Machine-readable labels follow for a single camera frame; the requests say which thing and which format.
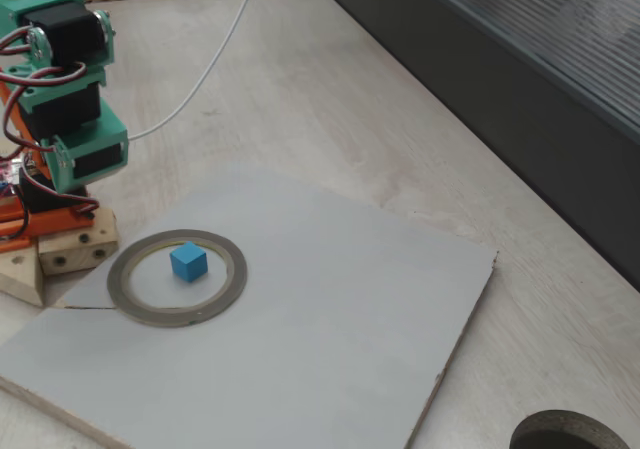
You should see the blue cube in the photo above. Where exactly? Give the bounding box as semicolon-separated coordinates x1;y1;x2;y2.
169;241;208;285

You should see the wooden base block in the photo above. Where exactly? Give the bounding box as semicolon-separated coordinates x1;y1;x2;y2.
37;207;120;276

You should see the pale wooden wedge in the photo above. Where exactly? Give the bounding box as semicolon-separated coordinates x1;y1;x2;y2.
0;241;45;307

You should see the grey chipboard panel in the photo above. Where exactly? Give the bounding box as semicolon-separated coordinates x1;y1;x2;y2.
0;161;500;449

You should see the ribbed translucent desk partition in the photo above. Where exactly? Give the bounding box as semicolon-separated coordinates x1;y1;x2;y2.
304;0;640;293

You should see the orange circuit board mount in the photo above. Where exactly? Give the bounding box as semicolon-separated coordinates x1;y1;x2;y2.
0;196;30;255

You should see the grey ring of tape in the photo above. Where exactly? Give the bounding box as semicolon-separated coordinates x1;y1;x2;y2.
106;228;248;328

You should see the white USB cable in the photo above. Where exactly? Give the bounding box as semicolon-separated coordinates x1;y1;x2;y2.
127;0;264;141

